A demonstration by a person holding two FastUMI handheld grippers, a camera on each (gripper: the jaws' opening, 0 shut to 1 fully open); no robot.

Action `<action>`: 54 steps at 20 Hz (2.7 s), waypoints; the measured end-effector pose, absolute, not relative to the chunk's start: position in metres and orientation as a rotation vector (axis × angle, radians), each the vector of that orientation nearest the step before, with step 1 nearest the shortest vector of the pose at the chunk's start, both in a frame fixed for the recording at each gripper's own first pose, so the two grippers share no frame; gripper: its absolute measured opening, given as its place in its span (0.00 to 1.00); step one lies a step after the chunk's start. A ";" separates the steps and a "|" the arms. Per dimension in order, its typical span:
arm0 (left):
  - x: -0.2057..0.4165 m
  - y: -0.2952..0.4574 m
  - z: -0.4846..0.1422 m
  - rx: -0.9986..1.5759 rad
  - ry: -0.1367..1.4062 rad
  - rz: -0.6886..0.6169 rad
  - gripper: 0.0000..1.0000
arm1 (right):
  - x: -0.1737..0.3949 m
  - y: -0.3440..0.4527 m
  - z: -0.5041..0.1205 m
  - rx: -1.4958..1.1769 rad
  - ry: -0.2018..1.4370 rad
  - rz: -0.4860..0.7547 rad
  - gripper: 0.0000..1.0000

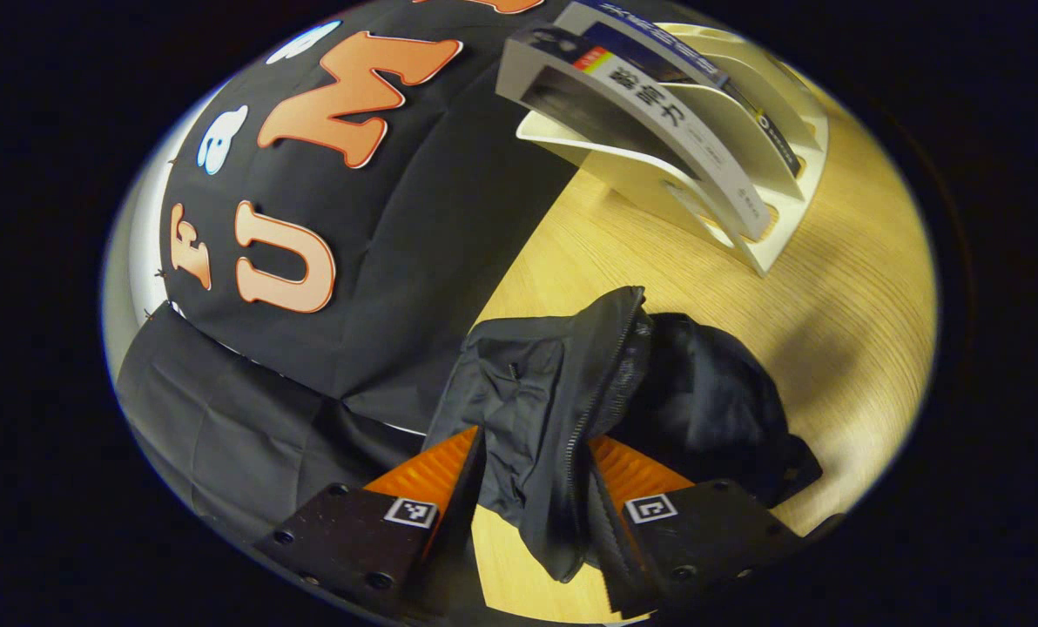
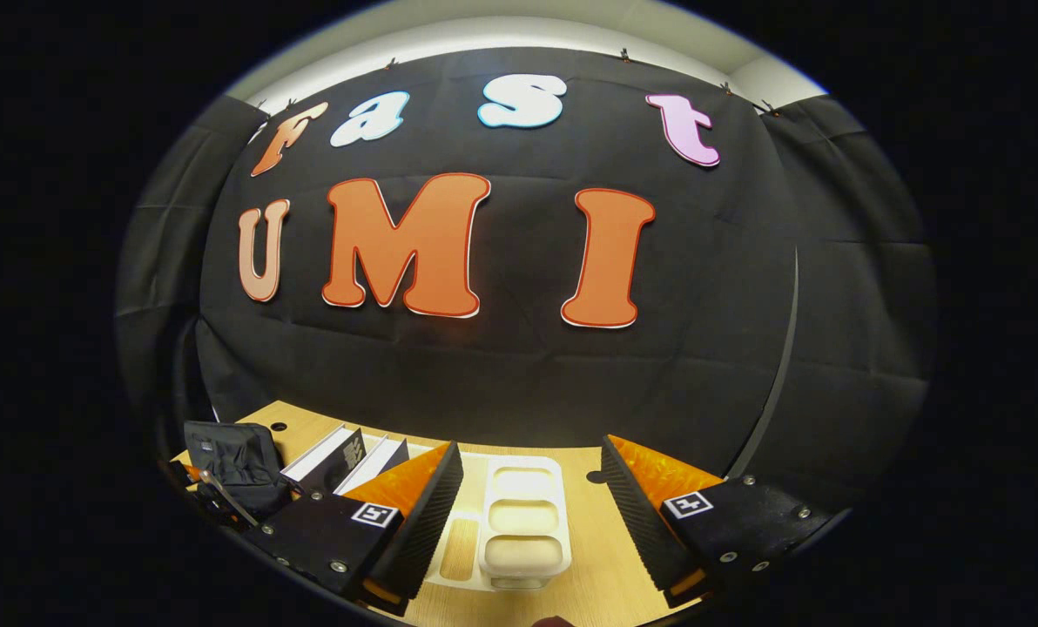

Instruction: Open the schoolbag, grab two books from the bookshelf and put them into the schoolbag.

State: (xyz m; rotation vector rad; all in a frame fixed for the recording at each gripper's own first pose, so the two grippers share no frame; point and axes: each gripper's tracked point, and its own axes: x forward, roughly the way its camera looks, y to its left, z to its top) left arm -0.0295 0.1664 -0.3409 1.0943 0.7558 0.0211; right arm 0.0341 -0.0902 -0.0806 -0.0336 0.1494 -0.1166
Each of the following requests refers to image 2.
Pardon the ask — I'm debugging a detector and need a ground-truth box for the black schoolbag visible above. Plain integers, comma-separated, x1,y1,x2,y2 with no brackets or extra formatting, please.
179,421,293,528

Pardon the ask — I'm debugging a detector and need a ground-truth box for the blue cover book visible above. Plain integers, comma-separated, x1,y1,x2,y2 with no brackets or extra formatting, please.
334,435,411,497
280,424,368,496

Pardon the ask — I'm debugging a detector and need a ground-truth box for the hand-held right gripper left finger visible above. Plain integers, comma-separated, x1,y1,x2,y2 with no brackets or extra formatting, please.
249,440,466,617

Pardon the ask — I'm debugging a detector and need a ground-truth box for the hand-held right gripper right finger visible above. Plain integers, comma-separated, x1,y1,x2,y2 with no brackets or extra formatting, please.
601,434,851,610

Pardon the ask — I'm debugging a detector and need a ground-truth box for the white bookshelf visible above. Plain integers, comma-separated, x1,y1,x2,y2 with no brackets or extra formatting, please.
421,451,574,595

